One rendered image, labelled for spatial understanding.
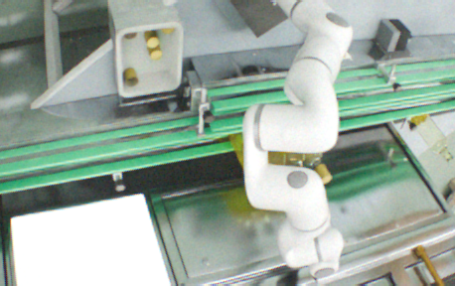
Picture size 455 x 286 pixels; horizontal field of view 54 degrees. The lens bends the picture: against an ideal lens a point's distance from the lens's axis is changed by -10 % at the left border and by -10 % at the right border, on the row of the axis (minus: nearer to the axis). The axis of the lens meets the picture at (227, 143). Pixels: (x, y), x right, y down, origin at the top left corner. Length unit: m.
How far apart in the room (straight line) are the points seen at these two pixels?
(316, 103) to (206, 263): 0.61
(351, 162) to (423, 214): 0.31
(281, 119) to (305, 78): 0.08
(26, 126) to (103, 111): 0.23
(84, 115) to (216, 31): 0.44
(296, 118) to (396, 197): 0.84
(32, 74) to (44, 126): 0.57
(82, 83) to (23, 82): 0.52
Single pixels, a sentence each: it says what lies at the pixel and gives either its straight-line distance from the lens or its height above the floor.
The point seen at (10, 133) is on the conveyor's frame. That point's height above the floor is 0.84.
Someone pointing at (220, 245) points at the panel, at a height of 1.21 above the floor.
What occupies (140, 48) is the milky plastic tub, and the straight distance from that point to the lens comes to 1.33.
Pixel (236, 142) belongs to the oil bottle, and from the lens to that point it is 1.36.
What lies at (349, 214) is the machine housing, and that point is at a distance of 1.51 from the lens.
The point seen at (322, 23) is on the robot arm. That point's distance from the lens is 1.06.
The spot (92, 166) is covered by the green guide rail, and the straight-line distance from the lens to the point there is 1.37.
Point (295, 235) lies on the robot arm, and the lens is 1.00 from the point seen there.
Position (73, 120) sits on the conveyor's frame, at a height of 0.84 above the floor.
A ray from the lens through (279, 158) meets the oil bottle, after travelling 1.33.
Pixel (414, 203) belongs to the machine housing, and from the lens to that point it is 1.63.
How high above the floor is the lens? 1.83
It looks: 39 degrees down
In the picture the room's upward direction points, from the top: 156 degrees clockwise
